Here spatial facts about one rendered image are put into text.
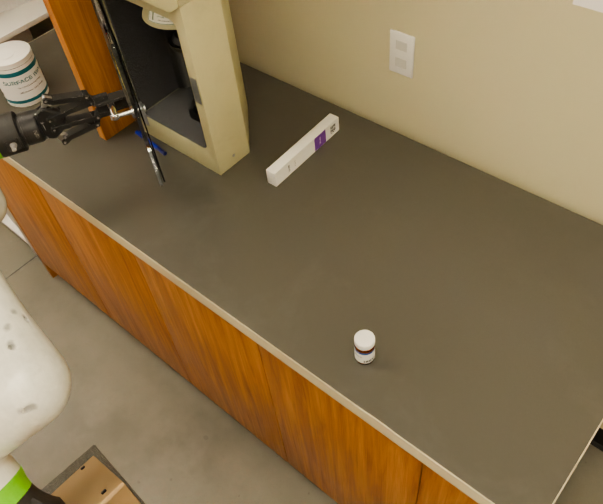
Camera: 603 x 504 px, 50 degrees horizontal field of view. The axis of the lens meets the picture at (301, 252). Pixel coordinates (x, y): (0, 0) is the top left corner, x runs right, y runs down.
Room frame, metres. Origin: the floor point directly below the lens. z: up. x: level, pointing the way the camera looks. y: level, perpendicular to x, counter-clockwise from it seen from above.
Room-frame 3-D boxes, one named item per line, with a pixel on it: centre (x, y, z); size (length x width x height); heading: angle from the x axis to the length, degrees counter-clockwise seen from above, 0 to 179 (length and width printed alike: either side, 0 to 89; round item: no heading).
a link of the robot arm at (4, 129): (1.18, 0.61, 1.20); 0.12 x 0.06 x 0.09; 17
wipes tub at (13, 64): (1.72, 0.77, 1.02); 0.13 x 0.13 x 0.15
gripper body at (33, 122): (1.20, 0.54, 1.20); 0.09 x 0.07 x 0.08; 107
